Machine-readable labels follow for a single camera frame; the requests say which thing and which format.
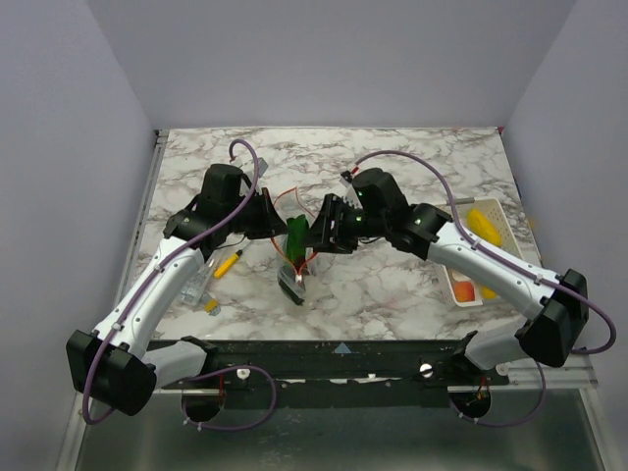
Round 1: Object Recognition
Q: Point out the black mounting rail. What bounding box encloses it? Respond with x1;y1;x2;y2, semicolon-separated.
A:
165;340;508;410

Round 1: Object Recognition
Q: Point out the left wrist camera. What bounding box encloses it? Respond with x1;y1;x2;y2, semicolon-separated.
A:
247;158;269;179

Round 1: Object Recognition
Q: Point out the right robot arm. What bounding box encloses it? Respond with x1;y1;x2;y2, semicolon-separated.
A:
303;168;589;385

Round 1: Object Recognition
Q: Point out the clear screw box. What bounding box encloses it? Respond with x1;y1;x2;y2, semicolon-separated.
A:
178;258;217;306

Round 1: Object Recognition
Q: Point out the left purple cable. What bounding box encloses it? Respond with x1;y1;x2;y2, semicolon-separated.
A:
81;139;279;433

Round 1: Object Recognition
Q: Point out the toy peach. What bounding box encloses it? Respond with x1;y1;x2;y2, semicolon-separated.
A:
452;282;475;303

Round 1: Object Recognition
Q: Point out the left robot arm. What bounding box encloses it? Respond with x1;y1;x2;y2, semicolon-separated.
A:
66;162;288;416

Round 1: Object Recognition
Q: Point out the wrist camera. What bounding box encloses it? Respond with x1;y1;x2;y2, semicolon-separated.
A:
340;170;361;208
247;158;269;179

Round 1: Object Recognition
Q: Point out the white plastic basket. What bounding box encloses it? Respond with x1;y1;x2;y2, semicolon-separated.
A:
435;197;523;309

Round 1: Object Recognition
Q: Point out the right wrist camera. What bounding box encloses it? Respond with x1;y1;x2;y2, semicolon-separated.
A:
340;170;361;208

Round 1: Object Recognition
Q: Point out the toy corn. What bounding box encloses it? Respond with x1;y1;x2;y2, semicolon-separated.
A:
467;209;502;247

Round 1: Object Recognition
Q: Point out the toy lemon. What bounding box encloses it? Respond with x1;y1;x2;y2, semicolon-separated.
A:
481;287;497;299

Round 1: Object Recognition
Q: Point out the clear zip top bag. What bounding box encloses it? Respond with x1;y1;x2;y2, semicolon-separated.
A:
271;186;322;306

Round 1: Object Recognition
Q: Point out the aluminium frame rail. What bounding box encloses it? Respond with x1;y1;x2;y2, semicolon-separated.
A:
55;130;170;470

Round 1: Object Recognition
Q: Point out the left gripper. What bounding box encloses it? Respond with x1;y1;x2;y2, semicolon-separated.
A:
225;187;290;240

